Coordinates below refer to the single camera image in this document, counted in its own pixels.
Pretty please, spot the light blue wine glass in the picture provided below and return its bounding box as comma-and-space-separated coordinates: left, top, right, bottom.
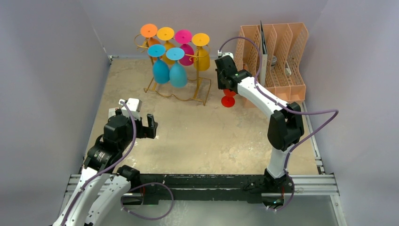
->
166, 47, 188, 88

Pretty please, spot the red wine glass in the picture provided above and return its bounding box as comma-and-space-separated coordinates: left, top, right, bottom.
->
221, 89, 236, 108

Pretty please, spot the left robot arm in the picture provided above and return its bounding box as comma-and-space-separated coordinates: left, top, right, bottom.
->
54, 113, 158, 226

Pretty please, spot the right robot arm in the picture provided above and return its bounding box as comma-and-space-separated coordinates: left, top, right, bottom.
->
215, 56, 304, 192

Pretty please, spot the yellow wine glass right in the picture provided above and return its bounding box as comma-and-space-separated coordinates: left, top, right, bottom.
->
192, 33, 210, 71

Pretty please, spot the yellow wine glass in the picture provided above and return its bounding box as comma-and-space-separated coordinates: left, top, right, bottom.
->
157, 27, 175, 65
192, 33, 210, 71

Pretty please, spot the yellow wine glass back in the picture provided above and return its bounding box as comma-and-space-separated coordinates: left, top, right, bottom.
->
157, 27, 175, 65

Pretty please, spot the orange wine glass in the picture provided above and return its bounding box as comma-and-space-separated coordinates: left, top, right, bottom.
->
140, 24, 160, 48

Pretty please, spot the magenta wine glass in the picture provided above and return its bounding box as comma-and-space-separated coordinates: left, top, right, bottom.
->
175, 30, 194, 66

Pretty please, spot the white stapler box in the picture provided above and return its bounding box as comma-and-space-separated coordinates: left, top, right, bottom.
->
107, 108, 118, 119

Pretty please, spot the dark folder in organizer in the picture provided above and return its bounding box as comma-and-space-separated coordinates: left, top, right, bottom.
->
259, 21, 268, 87

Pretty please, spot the peach plastic file organizer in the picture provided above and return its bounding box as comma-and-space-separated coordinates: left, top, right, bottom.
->
234, 23, 309, 104

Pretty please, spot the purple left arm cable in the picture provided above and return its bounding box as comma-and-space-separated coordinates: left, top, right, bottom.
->
59, 99, 138, 226

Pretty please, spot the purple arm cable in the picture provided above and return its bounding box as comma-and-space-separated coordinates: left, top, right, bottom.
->
218, 37, 339, 213
59, 99, 138, 226

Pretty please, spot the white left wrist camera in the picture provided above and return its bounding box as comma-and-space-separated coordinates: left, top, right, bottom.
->
118, 98, 142, 120

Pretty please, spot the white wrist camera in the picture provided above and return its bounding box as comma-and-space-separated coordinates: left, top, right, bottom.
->
118, 98, 142, 120
217, 51, 234, 59

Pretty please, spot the gold wire wine glass rack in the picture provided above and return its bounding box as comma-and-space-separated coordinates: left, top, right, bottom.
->
137, 32, 212, 104

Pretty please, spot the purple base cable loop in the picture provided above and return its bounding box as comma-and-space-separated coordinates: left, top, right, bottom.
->
120, 182, 175, 221

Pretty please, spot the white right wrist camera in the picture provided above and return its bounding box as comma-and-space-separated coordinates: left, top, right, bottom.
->
217, 51, 234, 59

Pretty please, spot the aluminium frame rail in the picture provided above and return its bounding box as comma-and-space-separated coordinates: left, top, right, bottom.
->
64, 173, 340, 197

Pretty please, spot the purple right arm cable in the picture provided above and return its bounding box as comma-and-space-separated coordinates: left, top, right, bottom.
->
218, 37, 339, 213

